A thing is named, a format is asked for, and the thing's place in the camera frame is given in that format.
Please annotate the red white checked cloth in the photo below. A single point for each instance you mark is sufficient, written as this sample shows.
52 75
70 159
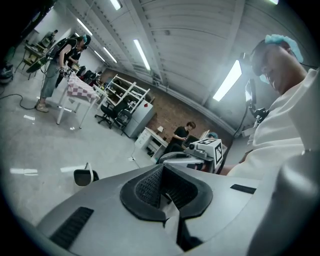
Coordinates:
81 88

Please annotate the person's white shirt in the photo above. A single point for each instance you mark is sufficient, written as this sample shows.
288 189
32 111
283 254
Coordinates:
282 125

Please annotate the white desk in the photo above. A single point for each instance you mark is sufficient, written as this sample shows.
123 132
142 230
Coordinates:
150 142

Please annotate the black mounted device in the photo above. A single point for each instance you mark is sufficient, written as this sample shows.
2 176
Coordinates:
251 92

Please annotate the person's head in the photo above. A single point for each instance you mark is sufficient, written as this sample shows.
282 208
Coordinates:
280 65

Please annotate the blue hair cap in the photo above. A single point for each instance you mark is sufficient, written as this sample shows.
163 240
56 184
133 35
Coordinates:
285 41

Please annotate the black office chair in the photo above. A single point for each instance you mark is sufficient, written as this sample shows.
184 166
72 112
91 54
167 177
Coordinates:
107 113
122 118

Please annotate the white shelf unit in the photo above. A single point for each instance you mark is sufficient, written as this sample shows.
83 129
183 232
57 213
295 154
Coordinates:
125 92

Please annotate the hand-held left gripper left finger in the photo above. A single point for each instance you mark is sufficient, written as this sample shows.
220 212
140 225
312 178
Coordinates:
105 200

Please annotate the white table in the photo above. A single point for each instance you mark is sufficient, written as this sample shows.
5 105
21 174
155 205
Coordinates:
75 105

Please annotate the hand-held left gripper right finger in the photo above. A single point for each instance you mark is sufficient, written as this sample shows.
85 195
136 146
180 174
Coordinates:
225 200

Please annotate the black round seat chair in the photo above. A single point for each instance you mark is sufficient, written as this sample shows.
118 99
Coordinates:
33 67

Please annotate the white metal cabinet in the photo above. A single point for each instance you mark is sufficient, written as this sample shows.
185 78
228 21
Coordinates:
140 117

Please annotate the wooden table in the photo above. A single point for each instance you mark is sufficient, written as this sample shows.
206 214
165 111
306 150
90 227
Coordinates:
32 51

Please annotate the ceiling strip light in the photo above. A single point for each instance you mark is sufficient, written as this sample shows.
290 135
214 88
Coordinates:
110 55
142 54
84 26
115 4
227 80

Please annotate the grey trash bin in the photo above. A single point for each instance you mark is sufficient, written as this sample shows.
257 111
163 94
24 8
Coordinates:
83 177

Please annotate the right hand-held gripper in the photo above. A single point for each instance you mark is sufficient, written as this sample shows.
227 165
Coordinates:
207 152

